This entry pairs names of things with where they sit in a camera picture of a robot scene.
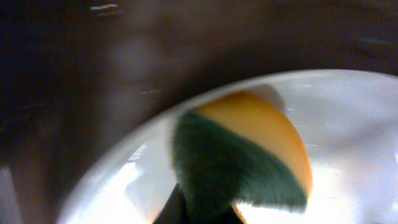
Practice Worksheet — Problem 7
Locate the brown plastic serving tray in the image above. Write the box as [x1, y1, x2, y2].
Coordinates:
[1, 0, 397, 223]

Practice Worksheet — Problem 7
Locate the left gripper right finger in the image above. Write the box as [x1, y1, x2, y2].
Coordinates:
[217, 205, 246, 224]

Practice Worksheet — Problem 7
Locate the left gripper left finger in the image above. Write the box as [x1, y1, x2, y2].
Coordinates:
[153, 184, 188, 224]

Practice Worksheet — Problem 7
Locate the green and yellow sponge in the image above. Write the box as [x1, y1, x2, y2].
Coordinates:
[171, 91, 313, 223]

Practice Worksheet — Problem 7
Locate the light blue plate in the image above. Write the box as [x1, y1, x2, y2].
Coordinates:
[58, 70, 397, 224]

